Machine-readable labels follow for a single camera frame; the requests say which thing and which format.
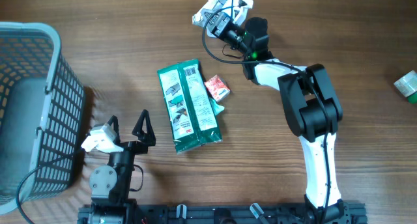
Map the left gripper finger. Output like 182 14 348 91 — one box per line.
108 115 121 143
132 109 156 147

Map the white tissue pack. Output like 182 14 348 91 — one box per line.
192 0 255 42

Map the green 3M cloth package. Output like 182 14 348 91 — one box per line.
157 59 222 154

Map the red white small box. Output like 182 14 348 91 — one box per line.
204 75 231 102

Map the teal wet wipes pack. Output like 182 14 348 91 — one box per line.
209 98 225 116

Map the green lid jar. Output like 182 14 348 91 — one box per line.
394 70 417 104

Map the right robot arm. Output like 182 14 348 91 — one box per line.
192 0 344 223

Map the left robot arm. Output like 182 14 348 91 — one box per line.
78 109 156 224

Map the grey mesh plastic basket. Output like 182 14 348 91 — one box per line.
1 21 85 214

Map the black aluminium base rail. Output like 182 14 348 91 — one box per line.
77 202 367 224

